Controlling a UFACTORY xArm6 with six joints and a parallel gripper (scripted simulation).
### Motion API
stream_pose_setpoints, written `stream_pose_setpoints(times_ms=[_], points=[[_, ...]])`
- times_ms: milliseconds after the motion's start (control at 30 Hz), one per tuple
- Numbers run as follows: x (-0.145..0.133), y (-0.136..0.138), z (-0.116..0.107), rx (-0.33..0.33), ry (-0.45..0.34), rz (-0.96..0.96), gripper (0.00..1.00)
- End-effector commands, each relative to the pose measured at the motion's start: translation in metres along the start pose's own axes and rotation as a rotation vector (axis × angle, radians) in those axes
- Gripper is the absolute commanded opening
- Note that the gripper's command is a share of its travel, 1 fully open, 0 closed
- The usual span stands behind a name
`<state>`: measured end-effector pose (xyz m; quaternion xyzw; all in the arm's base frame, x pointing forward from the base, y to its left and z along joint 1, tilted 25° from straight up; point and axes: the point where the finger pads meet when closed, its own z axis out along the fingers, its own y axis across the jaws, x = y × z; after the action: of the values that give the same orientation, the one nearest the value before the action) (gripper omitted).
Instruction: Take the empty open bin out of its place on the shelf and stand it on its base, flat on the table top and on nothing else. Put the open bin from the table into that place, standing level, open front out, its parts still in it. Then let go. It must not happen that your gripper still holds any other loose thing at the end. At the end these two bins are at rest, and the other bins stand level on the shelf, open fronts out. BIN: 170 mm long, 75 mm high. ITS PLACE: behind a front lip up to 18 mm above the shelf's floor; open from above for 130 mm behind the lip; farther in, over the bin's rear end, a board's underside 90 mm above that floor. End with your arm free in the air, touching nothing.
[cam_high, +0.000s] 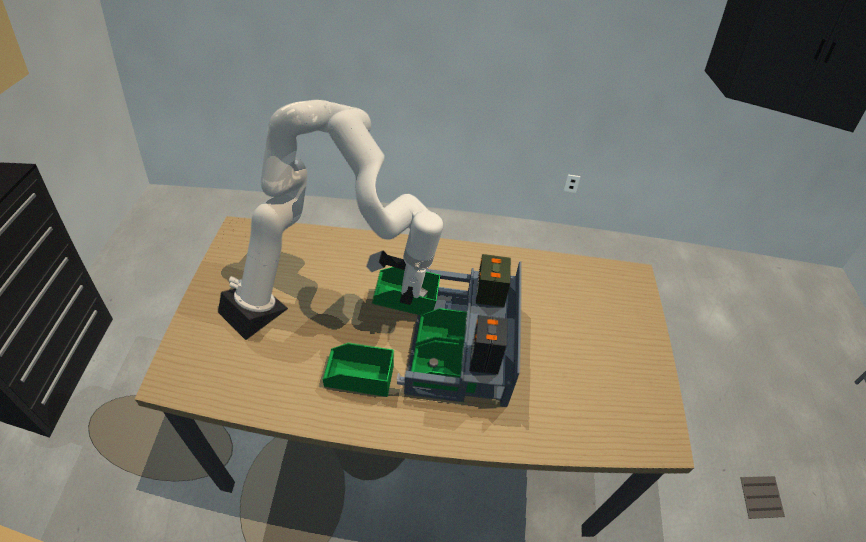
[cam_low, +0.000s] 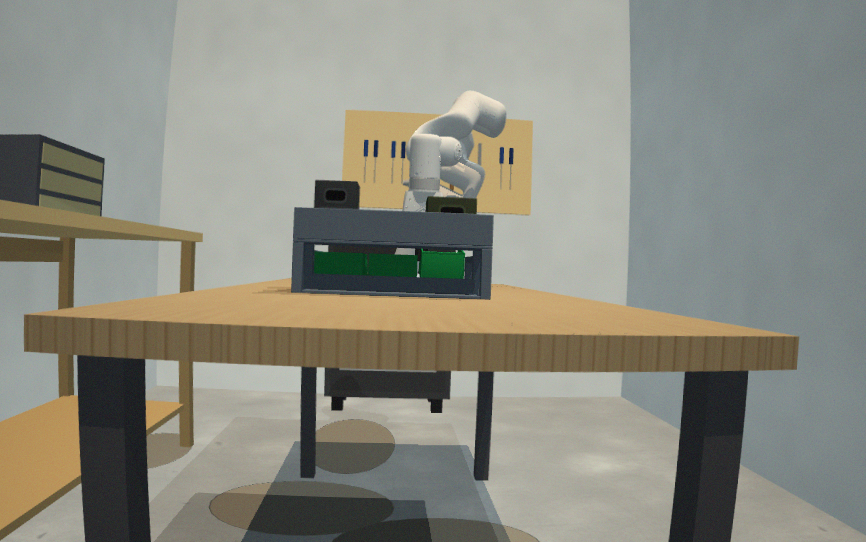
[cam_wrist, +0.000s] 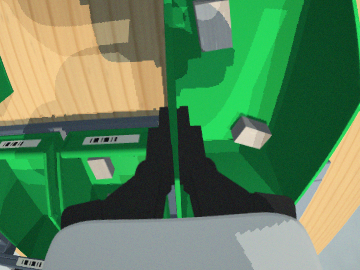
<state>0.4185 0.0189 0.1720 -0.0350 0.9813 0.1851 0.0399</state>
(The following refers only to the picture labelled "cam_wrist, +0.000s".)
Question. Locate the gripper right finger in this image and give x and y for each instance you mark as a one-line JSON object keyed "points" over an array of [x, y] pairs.
{"points": [[209, 190]]}

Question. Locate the green bin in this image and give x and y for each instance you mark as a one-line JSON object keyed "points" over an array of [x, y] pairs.
{"points": [[76, 181], [294, 65], [5, 85], [29, 216]]}

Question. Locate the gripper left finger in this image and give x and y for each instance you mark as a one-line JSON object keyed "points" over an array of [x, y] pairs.
{"points": [[138, 197]]}

